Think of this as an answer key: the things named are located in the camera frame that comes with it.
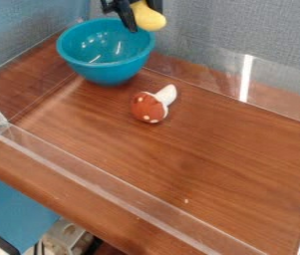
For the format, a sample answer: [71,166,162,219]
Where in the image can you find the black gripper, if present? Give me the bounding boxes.
[101,0,162,33]

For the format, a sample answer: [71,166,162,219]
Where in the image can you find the yellow toy banana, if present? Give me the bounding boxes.
[132,1,166,31]

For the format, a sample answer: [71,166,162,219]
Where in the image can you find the blue plastic bowl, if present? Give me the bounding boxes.
[57,18,156,87]

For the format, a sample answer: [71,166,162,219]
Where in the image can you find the red white toy mushroom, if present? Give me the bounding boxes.
[132,84,177,124]

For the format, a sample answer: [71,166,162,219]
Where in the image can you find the grey power strip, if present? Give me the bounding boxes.
[33,218,96,255]

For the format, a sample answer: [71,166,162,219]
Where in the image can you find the clear acrylic tray wall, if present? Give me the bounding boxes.
[0,39,300,255]

